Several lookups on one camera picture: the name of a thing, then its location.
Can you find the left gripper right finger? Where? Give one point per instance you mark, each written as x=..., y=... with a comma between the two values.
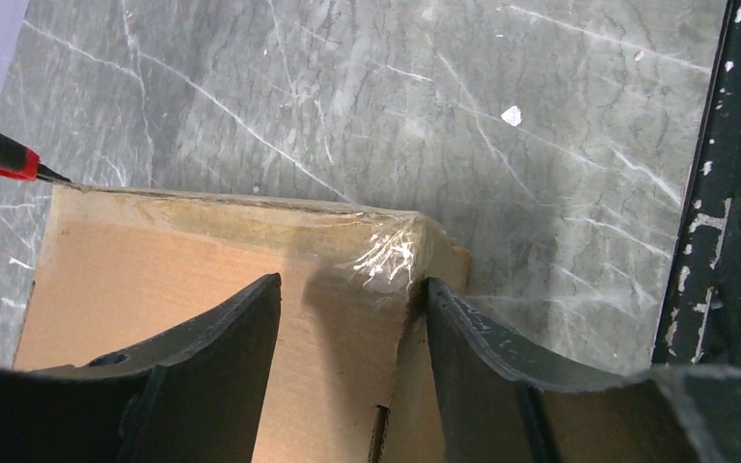
x=503, y=398

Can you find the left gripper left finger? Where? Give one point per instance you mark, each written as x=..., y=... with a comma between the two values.
x=193, y=393

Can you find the brown cardboard express box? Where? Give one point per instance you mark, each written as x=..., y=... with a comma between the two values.
x=351, y=377

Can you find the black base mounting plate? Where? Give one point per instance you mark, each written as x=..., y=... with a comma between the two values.
x=700, y=321

